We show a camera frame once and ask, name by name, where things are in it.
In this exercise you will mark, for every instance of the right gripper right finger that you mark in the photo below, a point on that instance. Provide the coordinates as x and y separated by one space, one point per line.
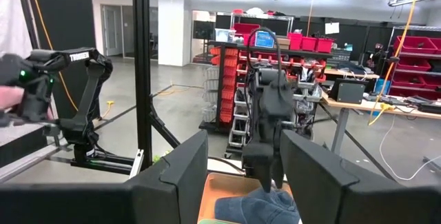
344 196

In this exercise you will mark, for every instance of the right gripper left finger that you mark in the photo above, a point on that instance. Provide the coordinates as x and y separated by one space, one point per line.
138 203

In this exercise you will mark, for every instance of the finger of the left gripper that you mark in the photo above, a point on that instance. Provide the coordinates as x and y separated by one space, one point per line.
279 155
260 160

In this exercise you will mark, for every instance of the dark blue cap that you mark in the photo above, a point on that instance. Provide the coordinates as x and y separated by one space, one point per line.
258 210

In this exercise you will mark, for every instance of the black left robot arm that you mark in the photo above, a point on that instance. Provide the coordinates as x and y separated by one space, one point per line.
272 76

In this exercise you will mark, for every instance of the small green plant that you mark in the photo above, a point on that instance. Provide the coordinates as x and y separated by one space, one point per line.
160 157

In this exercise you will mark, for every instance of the black cart with red drawers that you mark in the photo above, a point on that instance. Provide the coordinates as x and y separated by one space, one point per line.
227 79

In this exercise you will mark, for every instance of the blue screen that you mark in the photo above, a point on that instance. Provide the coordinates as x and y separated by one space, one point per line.
264 39

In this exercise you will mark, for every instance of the red plastic bin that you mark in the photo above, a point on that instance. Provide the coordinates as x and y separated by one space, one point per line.
295 41
246 28
309 44
325 45

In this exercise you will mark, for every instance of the green mat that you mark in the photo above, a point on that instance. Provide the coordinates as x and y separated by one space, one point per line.
213 222

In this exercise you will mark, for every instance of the black equipment box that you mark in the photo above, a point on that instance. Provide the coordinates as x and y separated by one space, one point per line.
351 93

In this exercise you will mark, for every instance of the clear plastic container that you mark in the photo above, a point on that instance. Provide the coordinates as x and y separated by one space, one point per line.
224 35

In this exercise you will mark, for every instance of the wooden work table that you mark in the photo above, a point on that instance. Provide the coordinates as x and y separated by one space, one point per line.
361 106

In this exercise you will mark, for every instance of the white paper sign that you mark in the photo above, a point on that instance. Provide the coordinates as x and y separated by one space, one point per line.
332 28

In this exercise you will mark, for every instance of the blue bin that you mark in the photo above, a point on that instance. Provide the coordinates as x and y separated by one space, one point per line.
382 87

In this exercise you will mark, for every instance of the white column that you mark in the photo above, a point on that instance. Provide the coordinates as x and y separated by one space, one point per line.
174 27

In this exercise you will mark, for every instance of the shelf rack with red bins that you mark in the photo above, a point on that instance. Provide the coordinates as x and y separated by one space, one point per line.
415 45

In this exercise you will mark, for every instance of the person's hand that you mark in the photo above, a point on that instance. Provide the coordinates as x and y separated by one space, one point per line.
10 98

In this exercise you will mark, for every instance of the grey double door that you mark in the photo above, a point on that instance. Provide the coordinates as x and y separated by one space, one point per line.
113 31

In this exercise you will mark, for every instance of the black partition panel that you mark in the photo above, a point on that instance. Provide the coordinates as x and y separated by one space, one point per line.
69 17

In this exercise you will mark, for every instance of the white curtain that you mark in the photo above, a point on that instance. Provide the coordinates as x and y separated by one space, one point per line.
12 10

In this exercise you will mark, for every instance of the black aluminium frame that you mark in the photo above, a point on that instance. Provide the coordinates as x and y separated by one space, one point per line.
142 62

